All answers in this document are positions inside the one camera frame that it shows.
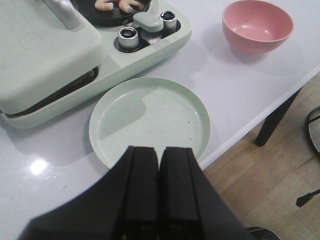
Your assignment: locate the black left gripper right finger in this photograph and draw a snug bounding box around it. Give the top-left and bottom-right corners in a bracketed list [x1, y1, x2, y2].
[157, 146, 281, 240]

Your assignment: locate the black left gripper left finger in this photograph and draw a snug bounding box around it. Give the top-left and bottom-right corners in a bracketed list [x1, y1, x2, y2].
[18, 146, 159, 240]

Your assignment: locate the breakfast maker hinged lid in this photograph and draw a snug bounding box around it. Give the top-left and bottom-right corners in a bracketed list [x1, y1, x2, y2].
[0, 0, 107, 115]

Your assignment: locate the cooked shrimp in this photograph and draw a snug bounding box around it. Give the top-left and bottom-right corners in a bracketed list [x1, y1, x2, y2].
[94, 0, 114, 12]
[118, 0, 144, 13]

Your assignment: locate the mint green breakfast maker base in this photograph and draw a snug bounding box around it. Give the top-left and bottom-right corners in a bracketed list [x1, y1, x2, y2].
[0, 0, 192, 129]

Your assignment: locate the mint green round plate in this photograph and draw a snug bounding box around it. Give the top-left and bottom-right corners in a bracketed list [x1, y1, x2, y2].
[89, 77, 211, 168]

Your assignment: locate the black table leg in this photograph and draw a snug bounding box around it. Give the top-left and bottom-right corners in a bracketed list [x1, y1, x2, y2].
[255, 88, 302, 147]

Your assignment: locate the left silver control knob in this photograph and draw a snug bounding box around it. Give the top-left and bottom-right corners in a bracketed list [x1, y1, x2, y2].
[118, 27, 140, 49]

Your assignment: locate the silver control knob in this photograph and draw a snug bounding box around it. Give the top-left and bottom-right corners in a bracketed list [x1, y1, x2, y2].
[118, 27, 140, 49]
[158, 10, 177, 31]

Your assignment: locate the right silver control knob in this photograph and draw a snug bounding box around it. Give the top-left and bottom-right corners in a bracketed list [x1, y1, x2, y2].
[158, 10, 177, 31]

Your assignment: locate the pink bowl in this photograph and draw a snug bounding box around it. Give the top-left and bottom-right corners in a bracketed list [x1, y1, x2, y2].
[222, 0, 294, 54]

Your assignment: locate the black round frying pan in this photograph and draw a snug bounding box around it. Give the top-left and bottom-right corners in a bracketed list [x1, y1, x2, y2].
[71, 0, 164, 33]

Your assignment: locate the black cable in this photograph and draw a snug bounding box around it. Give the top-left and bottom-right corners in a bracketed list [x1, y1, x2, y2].
[295, 188, 320, 208]

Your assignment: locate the black wire stool base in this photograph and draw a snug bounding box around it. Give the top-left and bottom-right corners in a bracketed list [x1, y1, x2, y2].
[305, 106, 320, 159]

